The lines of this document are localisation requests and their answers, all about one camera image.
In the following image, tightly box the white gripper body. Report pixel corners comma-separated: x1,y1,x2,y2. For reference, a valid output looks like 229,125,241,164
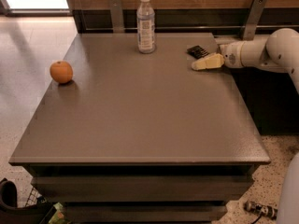
220,41,244,68

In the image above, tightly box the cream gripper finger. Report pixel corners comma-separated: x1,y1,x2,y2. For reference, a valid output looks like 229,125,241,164
192,53,224,71

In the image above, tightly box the black rxbar chocolate wrapper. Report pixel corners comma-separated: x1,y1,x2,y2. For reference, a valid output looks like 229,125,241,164
187,46,208,59

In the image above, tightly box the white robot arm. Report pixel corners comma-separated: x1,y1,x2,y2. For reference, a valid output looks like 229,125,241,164
187,28,299,224

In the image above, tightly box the clear plastic water bottle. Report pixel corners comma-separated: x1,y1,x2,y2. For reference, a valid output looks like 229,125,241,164
136,0,155,53

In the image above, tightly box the grey drawer cabinet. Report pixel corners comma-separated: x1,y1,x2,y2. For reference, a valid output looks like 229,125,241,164
10,34,270,223

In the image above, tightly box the black and white striped tool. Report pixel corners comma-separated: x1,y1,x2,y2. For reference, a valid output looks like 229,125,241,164
243,201,278,220

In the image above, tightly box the orange fruit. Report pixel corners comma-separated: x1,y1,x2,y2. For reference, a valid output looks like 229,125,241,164
50,61,73,84

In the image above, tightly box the green snack package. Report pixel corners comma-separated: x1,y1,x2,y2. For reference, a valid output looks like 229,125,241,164
48,203,72,224

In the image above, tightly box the black bag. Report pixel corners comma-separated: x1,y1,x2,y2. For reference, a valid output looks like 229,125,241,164
0,178,55,224

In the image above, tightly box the right metal bracket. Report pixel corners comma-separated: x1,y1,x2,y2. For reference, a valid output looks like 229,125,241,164
240,0,267,40

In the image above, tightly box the metal bracket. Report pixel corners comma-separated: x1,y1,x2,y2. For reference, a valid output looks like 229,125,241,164
240,0,267,40
108,0,124,33

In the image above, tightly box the left metal bracket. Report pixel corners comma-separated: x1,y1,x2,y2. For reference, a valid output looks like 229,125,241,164
108,0,124,33

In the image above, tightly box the wire basket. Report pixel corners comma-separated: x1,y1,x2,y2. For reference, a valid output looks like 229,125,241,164
25,188,42,206

